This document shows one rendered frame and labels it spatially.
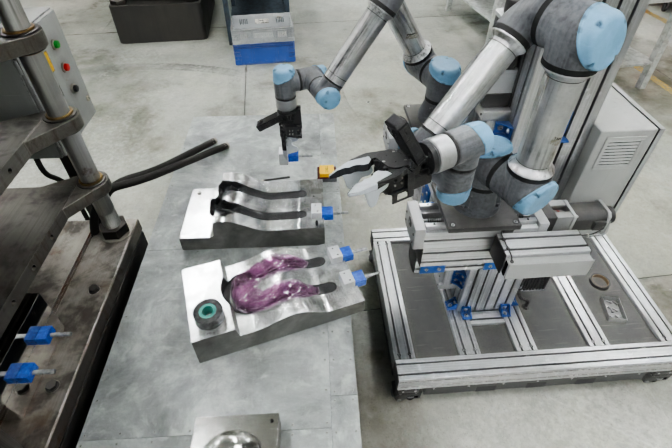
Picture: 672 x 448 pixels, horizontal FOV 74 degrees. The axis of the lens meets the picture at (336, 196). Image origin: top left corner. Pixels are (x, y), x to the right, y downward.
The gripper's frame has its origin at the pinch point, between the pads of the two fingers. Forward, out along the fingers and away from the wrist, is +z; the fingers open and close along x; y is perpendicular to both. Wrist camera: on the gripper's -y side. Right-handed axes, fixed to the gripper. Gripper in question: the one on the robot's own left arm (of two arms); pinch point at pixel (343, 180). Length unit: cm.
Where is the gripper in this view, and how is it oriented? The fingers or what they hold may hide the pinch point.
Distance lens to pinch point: 81.8
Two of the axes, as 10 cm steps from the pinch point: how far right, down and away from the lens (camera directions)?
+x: -5.0, -4.7, 7.3
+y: 0.7, 8.1, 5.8
